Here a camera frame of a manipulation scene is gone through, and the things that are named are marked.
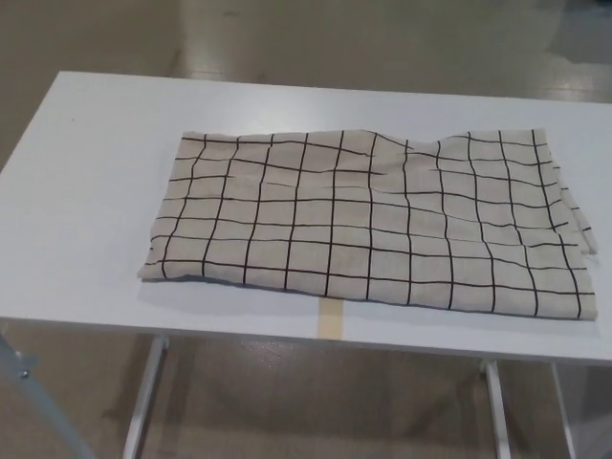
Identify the white towel with black checks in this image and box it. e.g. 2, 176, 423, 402
137, 127, 601, 324

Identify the beige masking tape strip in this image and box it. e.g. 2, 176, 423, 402
317, 298, 344, 340

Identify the white metal table leg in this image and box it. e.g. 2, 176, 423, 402
118, 335, 170, 459
481, 360, 514, 459
549, 362, 579, 459

